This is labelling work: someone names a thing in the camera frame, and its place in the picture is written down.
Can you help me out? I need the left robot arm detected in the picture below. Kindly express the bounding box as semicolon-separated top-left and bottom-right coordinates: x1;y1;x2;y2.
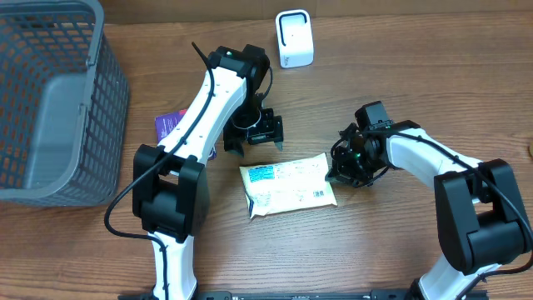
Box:
132;44;284;299

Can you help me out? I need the purple red soft package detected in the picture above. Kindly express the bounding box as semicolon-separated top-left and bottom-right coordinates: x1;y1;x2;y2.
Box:
155;109;222;164

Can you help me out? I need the white floral pouch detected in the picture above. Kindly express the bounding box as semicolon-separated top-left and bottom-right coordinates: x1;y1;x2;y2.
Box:
239;153;337;218

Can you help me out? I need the white barcode scanner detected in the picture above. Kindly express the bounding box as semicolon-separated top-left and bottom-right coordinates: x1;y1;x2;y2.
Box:
275;9;314;68

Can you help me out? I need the grey plastic mesh basket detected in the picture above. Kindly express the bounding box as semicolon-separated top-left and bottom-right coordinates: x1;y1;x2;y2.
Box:
1;0;130;207

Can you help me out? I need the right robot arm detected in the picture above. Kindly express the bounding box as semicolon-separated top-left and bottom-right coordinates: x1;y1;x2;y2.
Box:
326;102;532;300

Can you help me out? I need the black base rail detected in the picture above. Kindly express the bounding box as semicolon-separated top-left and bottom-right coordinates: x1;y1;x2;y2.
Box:
117;289;489;300

